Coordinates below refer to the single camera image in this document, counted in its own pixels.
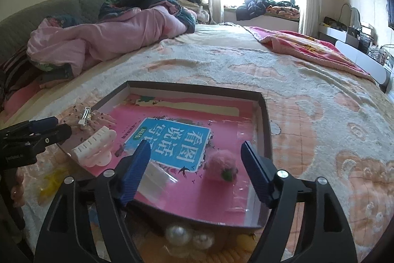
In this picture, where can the shallow cardboard box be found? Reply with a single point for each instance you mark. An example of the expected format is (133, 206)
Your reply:
(265, 127)

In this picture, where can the white cluttered desk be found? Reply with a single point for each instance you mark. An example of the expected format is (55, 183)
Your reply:
(332, 30)

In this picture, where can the pink printed blanket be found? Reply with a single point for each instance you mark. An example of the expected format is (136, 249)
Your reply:
(307, 49)

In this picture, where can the black television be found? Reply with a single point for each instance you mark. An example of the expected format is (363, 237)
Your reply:
(390, 8)

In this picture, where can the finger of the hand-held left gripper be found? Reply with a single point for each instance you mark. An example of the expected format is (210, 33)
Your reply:
(52, 136)
(43, 124)

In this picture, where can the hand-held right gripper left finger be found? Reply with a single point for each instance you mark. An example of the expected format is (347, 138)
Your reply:
(135, 172)

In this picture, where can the grey quilted headboard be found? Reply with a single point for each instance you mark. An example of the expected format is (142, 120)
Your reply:
(46, 8)

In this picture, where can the pink book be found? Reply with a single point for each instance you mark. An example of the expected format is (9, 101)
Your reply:
(172, 139)

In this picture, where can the person's left hand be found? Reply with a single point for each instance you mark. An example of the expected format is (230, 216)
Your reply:
(18, 189)

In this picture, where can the white bed footboard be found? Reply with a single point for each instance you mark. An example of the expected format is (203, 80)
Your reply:
(360, 61)

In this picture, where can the colourful folded blanket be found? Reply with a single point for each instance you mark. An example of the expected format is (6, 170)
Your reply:
(284, 9)

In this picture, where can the striped pillow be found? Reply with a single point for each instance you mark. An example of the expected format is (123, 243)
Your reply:
(15, 72)

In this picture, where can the pink mesh bow hair clip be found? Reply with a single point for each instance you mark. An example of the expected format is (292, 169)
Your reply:
(84, 118)

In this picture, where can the pink pompom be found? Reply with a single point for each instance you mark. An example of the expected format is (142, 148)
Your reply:
(219, 165)

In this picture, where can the round vanity mirror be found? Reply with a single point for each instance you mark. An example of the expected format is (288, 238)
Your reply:
(354, 15)

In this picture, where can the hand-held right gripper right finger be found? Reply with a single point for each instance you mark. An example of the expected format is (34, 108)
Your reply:
(255, 173)

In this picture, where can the white hair claw clip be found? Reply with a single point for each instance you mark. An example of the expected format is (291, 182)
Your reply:
(92, 142)

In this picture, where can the pink floral quilt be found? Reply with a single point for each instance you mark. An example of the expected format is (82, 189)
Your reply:
(123, 32)

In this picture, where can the white window bench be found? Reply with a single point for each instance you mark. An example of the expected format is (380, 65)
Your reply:
(264, 23)

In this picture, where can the dark jacket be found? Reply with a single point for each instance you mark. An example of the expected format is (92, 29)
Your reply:
(251, 8)

